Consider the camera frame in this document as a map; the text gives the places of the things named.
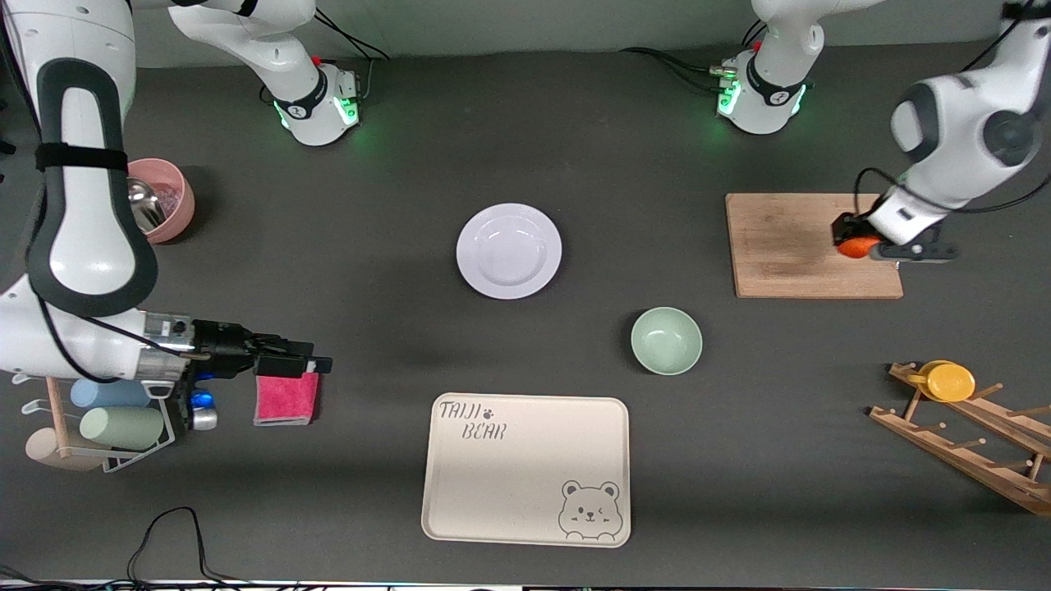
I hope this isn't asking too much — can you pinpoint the white round plate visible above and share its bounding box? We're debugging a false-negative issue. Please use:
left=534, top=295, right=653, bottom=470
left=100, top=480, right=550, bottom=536
left=456, top=203, right=563, bottom=300

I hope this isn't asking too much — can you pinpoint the pink folded cloth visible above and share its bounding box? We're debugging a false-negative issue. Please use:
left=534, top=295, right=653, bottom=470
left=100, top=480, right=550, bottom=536
left=253, top=373, right=322, bottom=427

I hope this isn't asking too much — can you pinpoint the wooden cutting board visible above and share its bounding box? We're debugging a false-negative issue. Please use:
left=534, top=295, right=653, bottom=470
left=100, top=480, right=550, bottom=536
left=725, top=193, right=905, bottom=300

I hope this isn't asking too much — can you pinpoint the blue cup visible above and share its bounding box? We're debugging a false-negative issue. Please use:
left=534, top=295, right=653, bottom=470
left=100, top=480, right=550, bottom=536
left=70, top=379, right=154, bottom=410

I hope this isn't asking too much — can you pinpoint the green cup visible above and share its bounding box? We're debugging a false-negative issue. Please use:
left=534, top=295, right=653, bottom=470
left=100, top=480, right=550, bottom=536
left=79, top=405, right=166, bottom=451

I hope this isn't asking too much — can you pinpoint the pink bowl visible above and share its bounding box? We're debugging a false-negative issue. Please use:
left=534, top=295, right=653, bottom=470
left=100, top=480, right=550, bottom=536
left=127, top=158, right=196, bottom=245

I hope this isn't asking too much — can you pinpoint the metal scoop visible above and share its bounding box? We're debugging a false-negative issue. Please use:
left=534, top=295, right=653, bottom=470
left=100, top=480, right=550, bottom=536
left=127, top=176, right=165, bottom=235

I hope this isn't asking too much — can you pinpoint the yellow mug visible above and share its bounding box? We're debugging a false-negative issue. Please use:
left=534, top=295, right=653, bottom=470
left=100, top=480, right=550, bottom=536
left=907, top=360, right=977, bottom=403

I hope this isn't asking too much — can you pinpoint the beige cup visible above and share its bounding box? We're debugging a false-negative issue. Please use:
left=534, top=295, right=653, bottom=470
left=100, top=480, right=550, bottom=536
left=25, top=428, right=108, bottom=473

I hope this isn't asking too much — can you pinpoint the light green bowl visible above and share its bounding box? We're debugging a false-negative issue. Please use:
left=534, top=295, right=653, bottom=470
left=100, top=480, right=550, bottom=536
left=631, top=307, right=704, bottom=377

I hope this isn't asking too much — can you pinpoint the cream bear print tray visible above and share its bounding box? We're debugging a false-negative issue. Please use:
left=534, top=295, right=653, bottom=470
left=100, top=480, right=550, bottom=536
left=420, top=392, right=632, bottom=548

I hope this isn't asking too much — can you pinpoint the wooden mug rack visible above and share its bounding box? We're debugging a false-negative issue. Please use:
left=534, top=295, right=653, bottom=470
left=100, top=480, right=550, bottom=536
left=869, top=361, right=1051, bottom=517

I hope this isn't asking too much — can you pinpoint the black floor cable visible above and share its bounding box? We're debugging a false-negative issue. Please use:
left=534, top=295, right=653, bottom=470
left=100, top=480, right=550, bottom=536
left=0, top=506, right=247, bottom=591

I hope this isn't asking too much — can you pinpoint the white wire cup rack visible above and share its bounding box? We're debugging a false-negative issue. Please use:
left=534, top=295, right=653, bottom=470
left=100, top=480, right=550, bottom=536
left=11, top=373, right=176, bottom=474

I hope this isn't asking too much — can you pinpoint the black left base cable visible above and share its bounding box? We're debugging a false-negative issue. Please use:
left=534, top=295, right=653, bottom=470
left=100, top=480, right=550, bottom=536
left=620, top=16, right=769, bottom=91

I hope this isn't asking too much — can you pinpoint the black base cable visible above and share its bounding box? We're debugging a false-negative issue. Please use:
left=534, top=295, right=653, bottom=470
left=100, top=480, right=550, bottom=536
left=310, top=15, right=391, bottom=99
left=620, top=16, right=769, bottom=91

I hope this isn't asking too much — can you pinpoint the black right base cable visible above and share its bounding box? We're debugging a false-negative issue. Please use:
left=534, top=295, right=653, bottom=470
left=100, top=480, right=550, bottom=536
left=310, top=15, right=391, bottom=99

